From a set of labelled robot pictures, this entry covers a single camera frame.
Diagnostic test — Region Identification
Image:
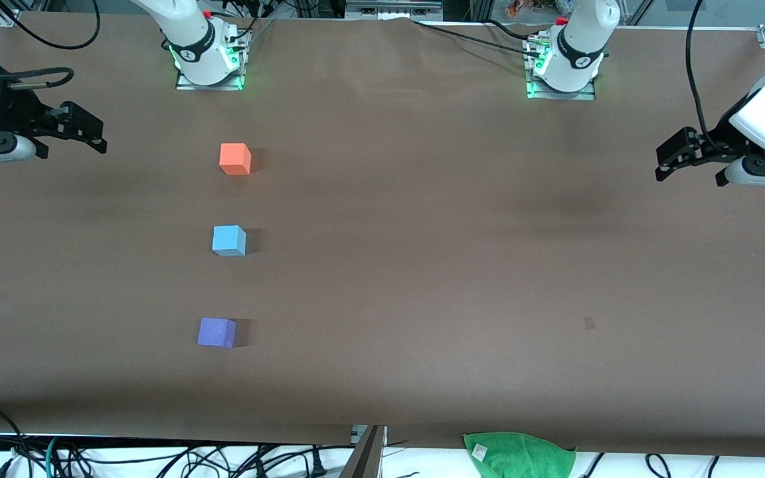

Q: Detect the blue foam block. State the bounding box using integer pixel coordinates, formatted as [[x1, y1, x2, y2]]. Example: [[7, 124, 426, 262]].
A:
[[212, 225, 248, 258]]

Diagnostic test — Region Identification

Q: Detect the grey metal post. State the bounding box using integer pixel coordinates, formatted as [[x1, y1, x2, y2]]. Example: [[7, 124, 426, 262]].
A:
[[341, 425, 388, 478]]

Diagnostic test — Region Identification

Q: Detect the brown table cover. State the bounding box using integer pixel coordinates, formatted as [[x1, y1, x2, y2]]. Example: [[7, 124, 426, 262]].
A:
[[0, 12, 765, 459]]

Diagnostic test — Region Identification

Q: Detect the black tangled cable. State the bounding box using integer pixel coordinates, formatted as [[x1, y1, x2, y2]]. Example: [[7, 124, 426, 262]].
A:
[[157, 443, 331, 478]]

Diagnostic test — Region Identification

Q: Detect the orange foam block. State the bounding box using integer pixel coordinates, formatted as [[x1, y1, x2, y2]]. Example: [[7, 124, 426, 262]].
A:
[[218, 143, 252, 176]]

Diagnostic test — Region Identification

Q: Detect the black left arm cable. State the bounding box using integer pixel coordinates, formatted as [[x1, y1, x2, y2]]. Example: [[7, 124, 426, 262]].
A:
[[685, 0, 717, 141]]

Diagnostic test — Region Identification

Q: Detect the black cable on table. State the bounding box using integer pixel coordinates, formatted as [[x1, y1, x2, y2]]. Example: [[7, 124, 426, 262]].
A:
[[412, 20, 543, 51]]

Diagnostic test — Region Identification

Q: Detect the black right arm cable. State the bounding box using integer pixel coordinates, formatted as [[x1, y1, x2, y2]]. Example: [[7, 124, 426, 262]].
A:
[[0, 0, 102, 51]]

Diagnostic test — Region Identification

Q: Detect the silver background device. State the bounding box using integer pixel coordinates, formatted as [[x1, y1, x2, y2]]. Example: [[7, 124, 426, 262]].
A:
[[345, 0, 444, 21]]

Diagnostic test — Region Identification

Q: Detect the green cloth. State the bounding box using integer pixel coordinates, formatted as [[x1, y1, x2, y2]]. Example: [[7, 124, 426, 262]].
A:
[[462, 432, 578, 478]]

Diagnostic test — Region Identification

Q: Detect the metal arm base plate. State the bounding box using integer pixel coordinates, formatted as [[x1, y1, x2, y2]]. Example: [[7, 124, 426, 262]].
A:
[[175, 30, 251, 91], [524, 37, 598, 101]]

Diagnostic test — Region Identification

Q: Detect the purple foam block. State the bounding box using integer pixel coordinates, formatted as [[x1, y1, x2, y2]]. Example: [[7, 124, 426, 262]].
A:
[[197, 317, 237, 349]]

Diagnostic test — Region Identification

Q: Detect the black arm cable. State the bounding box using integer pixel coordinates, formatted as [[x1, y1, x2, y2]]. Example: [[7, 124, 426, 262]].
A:
[[0, 0, 102, 51], [685, 0, 717, 141]]

